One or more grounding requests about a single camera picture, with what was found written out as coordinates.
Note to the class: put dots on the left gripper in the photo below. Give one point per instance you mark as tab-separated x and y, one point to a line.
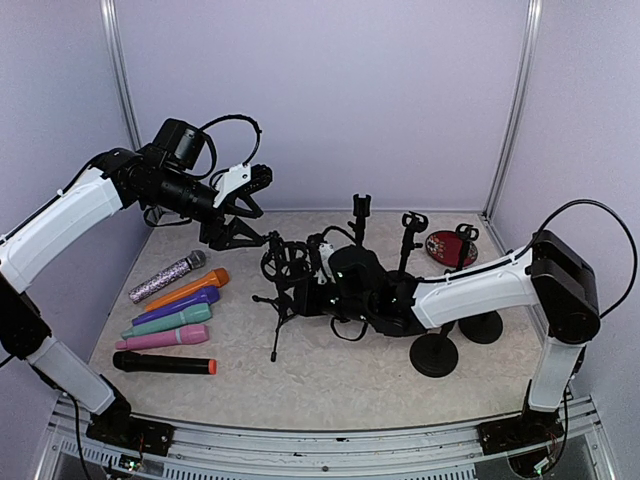
215	228

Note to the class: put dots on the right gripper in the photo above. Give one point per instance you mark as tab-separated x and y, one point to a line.
304	302

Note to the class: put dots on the black tripod microphone stand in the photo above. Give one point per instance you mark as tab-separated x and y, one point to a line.
285	264

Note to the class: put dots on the silver glitter microphone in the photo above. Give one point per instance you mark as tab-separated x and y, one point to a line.
194	260

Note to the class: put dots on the orange toy microphone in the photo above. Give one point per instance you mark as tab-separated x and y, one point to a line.
217	277

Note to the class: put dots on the purple toy microphone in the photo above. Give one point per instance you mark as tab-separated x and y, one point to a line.
206	295

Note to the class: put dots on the mint green toy microphone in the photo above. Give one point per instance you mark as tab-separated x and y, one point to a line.
194	314

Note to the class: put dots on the pink toy microphone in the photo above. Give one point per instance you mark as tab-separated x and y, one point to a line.
186	335

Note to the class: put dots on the short black microphone stand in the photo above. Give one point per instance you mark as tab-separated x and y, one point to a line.
461	250

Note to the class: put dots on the black wireless microphone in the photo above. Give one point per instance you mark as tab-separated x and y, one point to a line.
129	361

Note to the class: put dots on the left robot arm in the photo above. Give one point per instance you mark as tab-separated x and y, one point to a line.
156	175

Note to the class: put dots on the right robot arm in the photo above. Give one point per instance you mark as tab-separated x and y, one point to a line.
350	284

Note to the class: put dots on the red patterned plate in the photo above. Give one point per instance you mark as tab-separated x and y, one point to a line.
444	247

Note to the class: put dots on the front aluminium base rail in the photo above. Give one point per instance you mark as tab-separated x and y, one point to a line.
202	447

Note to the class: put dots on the left aluminium frame post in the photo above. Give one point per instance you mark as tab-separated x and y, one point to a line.
115	49

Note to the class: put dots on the aluminium frame post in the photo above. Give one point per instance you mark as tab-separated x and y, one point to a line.
516	109
115	49

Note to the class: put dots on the right aluminium frame post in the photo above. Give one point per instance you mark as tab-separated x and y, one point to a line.
516	109

